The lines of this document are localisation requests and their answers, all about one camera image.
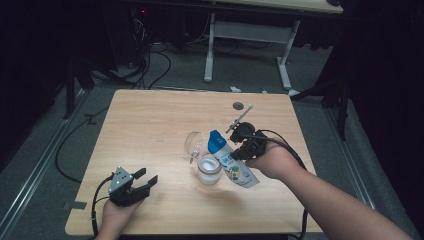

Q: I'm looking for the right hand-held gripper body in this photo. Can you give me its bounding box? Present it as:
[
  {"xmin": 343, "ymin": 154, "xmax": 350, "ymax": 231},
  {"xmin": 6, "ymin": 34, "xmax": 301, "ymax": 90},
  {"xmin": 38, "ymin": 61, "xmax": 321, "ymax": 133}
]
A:
[{"xmin": 225, "ymin": 104, "xmax": 269, "ymax": 161}]

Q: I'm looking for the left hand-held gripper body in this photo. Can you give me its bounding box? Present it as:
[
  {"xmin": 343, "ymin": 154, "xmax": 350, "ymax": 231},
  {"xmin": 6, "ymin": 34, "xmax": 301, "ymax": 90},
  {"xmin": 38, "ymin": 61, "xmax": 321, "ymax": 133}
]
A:
[{"xmin": 108, "ymin": 165, "xmax": 150, "ymax": 208}]

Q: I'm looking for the white and blue squeeze tube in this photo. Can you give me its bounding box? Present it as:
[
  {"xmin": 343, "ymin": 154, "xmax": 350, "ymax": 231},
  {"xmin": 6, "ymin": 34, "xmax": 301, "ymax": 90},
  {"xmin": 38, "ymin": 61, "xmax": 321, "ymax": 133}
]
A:
[{"xmin": 207, "ymin": 129, "xmax": 260, "ymax": 189}]

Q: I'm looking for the clear glass jar with lid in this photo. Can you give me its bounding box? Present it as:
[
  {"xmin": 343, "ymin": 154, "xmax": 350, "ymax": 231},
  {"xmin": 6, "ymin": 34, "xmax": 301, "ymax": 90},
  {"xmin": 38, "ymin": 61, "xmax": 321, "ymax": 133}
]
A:
[{"xmin": 184, "ymin": 130, "xmax": 223, "ymax": 186}]

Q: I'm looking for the person's right hand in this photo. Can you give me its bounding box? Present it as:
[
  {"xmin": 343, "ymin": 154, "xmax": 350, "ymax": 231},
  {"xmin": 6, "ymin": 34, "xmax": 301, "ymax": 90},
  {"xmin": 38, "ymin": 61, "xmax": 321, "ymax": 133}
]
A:
[{"xmin": 244, "ymin": 144, "xmax": 307, "ymax": 182}]

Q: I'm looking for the person's left hand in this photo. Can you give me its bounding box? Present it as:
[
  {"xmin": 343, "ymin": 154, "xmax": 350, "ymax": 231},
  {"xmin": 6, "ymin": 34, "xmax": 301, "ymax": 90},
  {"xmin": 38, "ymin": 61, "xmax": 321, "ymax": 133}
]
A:
[{"xmin": 98, "ymin": 198, "xmax": 143, "ymax": 235}]

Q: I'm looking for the grey tape strip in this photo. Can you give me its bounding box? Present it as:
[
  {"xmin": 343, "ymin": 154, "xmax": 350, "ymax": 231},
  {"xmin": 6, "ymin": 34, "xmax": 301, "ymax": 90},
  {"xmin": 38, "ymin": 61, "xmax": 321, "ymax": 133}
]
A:
[{"xmin": 63, "ymin": 199, "xmax": 88, "ymax": 211}]

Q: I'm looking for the black metal stand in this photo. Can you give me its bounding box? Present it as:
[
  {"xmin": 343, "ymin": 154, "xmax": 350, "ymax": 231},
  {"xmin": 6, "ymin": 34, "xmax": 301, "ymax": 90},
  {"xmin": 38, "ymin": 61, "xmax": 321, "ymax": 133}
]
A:
[
  {"xmin": 293, "ymin": 76, "xmax": 351, "ymax": 141},
  {"xmin": 63, "ymin": 56, "xmax": 96, "ymax": 120}
]

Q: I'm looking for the right hand-held gripper cable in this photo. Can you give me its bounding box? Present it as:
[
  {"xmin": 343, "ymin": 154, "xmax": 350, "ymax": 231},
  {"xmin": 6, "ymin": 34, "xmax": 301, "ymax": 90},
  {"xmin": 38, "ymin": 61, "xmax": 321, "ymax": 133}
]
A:
[{"xmin": 246, "ymin": 129, "xmax": 309, "ymax": 240}]

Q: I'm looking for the long black floor cable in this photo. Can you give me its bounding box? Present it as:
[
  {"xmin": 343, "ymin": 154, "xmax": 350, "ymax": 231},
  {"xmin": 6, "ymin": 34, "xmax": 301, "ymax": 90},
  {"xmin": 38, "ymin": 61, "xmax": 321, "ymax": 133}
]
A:
[{"xmin": 54, "ymin": 106, "xmax": 111, "ymax": 184}]

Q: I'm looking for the looped black floor cable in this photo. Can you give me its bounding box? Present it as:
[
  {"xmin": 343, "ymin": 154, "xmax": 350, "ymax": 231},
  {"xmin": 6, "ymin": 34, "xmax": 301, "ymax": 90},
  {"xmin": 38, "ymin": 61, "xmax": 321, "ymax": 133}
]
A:
[{"xmin": 148, "ymin": 49, "xmax": 173, "ymax": 90}]

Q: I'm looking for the bundle of black cables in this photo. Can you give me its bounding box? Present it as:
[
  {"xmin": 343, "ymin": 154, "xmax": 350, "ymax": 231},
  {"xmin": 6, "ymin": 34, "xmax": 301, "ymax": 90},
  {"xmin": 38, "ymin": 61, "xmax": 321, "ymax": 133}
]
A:
[{"xmin": 129, "ymin": 9, "xmax": 152, "ymax": 89}]

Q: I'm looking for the white metal desk frame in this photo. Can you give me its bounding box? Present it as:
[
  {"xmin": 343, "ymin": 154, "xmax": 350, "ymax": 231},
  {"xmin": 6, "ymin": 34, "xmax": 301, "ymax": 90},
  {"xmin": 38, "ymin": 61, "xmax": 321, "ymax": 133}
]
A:
[{"xmin": 203, "ymin": 11, "xmax": 301, "ymax": 98}]

